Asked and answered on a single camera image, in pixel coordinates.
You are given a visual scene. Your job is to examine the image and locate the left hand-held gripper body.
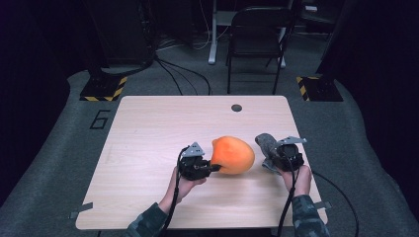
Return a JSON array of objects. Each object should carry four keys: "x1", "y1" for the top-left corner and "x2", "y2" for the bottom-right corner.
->
[{"x1": 177, "y1": 141, "x2": 211, "y2": 182}]

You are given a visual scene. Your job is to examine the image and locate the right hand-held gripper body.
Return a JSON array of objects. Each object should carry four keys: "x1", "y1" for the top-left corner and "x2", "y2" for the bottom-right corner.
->
[{"x1": 271, "y1": 135, "x2": 308, "y2": 173}]

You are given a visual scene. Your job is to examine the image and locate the orange plush toy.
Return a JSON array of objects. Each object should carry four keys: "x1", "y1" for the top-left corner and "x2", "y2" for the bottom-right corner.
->
[{"x1": 210, "y1": 135, "x2": 256, "y2": 176}]

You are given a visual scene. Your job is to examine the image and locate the grey towel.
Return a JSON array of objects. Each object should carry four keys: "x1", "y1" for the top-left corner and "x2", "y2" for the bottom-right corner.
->
[{"x1": 254, "y1": 132, "x2": 281, "y2": 175}]

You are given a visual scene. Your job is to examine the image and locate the person's right hand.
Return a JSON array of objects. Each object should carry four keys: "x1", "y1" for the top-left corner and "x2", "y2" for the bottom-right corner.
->
[{"x1": 279, "y1": 164, "x2": 313, "y2": 198}]

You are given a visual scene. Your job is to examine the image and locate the person's left hand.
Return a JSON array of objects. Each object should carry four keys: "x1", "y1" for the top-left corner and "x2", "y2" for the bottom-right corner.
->
[{"x1": 157, "y1": 166, "x2": 209, "y2": 214}]

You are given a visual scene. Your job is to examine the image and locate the black stand base striped edge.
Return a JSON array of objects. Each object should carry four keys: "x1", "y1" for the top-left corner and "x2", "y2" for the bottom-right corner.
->
[
  {"x1": 79, "y1": 67, "x2": 128, "y2": 103},
  {"x1": 295, "y1": 74, "x2": 344, "y2": 103}
]

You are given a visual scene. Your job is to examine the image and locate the black folding chair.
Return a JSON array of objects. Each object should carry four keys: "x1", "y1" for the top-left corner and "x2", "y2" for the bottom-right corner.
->
[{"x1": 225, "y1": 5, "x2": 294, "y2": 96}]

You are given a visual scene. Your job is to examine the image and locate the white desk leg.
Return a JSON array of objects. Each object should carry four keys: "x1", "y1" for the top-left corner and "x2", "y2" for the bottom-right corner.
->
[{"x1": 208, "y1": 0, "x2": 219, "y2": 65}]

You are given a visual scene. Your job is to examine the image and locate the black cabinet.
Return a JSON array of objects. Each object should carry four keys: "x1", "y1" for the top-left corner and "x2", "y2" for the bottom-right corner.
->
[{"x1": 84, "y1": 0, "x2": 156, "y2": 68}]

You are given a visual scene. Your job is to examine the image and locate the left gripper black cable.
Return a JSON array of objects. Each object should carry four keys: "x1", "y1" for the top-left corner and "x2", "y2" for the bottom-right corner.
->
[{"x1": 158, "y1": 147, "x2": 191, "y2": 237}]

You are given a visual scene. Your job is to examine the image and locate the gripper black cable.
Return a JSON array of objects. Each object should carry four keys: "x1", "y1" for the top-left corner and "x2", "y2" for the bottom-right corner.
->
[
  {"x1": 158, "y1": 147, "x2": 191, "y2": 237},
  {"x1": 276, "y1": 154, "x2": 361, "y2": 237}
]

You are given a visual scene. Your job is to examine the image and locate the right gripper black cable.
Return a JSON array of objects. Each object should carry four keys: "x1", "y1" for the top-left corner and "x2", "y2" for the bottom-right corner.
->
[{"x1": 276, "y1": 154, "x2": 361, "y2": 237}]

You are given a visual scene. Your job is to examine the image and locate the black floor cables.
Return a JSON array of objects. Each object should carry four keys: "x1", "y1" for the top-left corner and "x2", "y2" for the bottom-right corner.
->
[{"x1": 153, "y1": 56, "x2": 212, "y2": 97}]

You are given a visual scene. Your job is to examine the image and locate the white floor cables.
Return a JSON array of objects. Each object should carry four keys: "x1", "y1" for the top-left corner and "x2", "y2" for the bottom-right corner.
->
[{"x1": 157, "y1": 0, "x2": 231, "y2": 52}]

